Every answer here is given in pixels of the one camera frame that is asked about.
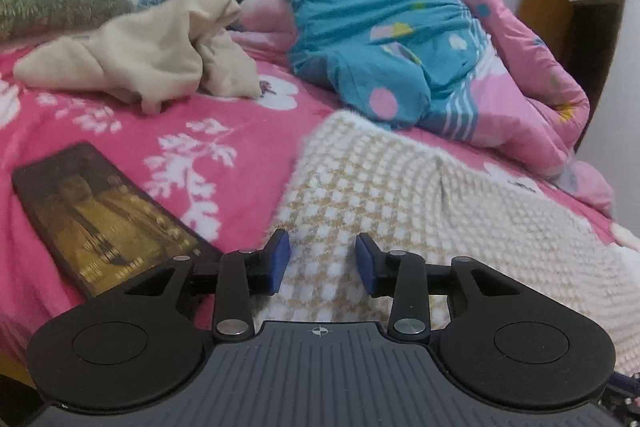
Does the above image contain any pale cream cloth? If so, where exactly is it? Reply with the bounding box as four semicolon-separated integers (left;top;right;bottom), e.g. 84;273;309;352
611;223;640;254

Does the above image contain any brown wooden door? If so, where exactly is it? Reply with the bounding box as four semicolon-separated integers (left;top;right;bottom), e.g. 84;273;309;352
515;0;626;152

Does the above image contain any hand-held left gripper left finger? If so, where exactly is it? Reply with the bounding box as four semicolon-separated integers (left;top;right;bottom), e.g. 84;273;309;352
122;228;292;342

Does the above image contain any cream fleece garment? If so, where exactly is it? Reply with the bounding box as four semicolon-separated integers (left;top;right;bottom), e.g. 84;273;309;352
14;0;263;115

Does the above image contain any black smartphone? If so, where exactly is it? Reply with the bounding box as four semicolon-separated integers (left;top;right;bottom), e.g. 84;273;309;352
11;142;223;300

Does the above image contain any pink floral blanket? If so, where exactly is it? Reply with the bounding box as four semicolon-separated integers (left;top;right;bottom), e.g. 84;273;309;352
0;32;640;358

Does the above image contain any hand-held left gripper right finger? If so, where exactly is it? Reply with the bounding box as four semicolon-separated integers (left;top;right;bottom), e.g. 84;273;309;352
354;233;522;342

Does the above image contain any beige white houndstooth coat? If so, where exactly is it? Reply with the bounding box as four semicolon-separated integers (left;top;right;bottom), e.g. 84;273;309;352
250;109;640;373

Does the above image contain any blue and pink quilt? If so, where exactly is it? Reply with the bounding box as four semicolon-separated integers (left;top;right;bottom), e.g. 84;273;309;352
230;0;616;218

